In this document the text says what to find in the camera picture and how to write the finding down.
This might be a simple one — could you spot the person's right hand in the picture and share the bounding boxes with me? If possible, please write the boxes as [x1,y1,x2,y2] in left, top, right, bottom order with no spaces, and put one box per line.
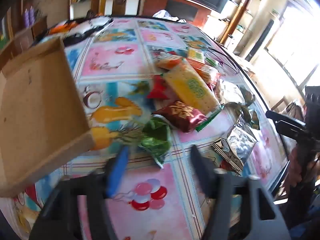
[287,142,317,193]

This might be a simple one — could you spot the window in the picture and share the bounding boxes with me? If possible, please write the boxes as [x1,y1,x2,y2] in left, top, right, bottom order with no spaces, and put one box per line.
[265,2,320,88]

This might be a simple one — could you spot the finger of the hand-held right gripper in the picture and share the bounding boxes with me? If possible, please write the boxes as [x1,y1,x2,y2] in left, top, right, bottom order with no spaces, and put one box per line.
[276,121,312,143]
[266,110,307,125]

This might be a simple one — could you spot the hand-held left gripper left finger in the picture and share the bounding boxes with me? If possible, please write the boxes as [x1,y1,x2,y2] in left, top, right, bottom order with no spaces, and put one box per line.
[29,145,130,240]

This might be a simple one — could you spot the small red snack packet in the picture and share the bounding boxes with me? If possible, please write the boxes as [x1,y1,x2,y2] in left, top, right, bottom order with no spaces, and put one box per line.
[146,74,167,100]

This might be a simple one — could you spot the black white orange scarf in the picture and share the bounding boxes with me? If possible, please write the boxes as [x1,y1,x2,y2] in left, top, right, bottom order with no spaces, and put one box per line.
[47,16,114,47]

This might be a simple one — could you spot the white plastic bag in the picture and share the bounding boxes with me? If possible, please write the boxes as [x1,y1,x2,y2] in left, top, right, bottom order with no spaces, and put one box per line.
[152,9,179,21]

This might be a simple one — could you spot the green snack packet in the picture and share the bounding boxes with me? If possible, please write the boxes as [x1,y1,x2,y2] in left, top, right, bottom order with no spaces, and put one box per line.
[140,114,172,168]
[226,102,261,130]
[237,86,256,107]

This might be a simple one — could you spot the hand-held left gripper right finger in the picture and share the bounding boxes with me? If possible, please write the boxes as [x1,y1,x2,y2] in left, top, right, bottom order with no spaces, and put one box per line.
[191,145,292,240]

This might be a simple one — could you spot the silver foil snack packet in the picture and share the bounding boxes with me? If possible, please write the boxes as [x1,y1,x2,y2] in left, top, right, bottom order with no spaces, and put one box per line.
[215,79,245,104]
[212,126,258,173]

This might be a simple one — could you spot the yellow green cracker packet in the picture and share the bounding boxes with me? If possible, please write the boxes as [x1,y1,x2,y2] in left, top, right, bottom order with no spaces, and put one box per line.
[164,61,224,133]
[187,47,206,63]

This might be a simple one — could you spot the red brown snack packet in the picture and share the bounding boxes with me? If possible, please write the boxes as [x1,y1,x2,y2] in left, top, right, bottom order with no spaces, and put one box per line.
[152,101,208,133]

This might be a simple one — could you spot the small green white packet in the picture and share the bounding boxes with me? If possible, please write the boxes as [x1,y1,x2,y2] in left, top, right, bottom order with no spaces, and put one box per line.
[205,57,222,68]

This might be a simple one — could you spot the white standing air conditioner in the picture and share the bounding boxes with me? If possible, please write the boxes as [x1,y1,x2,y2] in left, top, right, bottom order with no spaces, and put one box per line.
[244,17,275,63]

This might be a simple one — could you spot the brown cardboard box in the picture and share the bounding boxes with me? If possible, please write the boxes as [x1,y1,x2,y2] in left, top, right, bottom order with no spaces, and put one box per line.
[0,37,96,198]

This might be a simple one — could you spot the wooden low cabinet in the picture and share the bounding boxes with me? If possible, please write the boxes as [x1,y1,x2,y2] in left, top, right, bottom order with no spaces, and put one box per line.
[0,15,48,58]

